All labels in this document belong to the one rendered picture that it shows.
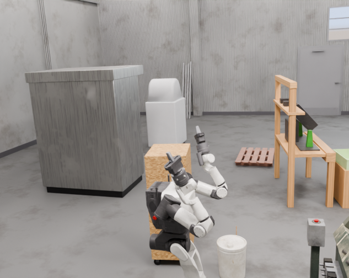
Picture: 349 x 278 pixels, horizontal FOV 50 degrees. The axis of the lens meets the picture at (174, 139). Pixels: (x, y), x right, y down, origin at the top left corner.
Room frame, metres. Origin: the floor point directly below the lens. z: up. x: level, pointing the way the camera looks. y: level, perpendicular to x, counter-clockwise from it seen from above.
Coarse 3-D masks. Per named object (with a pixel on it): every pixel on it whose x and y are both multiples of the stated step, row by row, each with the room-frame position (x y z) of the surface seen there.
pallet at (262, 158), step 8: (240, 152) 7.59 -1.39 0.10; (248, 152) 7.56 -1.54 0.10; (256, 152) 7.53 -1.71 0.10; (264, 152) 7.50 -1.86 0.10; (272, 152) 7.47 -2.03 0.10; (240, 160) 7.05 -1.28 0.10; (248, 160) 7.02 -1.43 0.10; (256, 160) 6.99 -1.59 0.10; (264, 160) 6.96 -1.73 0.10; (272, 160) 6.93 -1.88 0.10
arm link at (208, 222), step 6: (198, 204) 2.04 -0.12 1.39; (192, 210) 2.05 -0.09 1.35; (198, 210) 2.03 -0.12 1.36; (204, 210) 2.04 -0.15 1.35; (198, 216) 2.02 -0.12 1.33; (204, 216) 2.02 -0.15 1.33; (210, 216) 2.07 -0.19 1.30; (198, 222) 2.05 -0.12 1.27; (204, 222) 2.01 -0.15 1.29; (210, 222) 2.02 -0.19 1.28; (210, 228) 2.04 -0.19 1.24
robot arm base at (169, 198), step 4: (164, 196) 2.19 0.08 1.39; (168, 196) 2.19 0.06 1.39; (172, 196) 2.25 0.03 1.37; (168, 200) 2.16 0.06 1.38; (172, 200) 2.16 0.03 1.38; (176, 200) 2.20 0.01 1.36; (180, 204) 2.22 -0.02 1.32; (156, 216) 2.15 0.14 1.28; (164, 220) 2.15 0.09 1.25; (168, 220) 2.17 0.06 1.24
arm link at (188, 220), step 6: (180, 210) 2.13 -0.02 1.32; (186, 210) 2.15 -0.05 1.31; (174, 216) 2.12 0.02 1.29; (180, 216) 2.10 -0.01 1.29; (186, 216) 2.09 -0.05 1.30; (192, 216) 2.10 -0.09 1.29; (180, 222) 2.10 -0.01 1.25; (186, 222) 2.07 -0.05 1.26; (192, 222) 2.06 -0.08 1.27; (192, 228) 2.04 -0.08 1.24; (198, 228) 2.00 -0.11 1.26; (204, 228) 2.00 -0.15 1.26; (198, 234) 2.01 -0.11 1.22; (204, 234) 1.99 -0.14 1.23
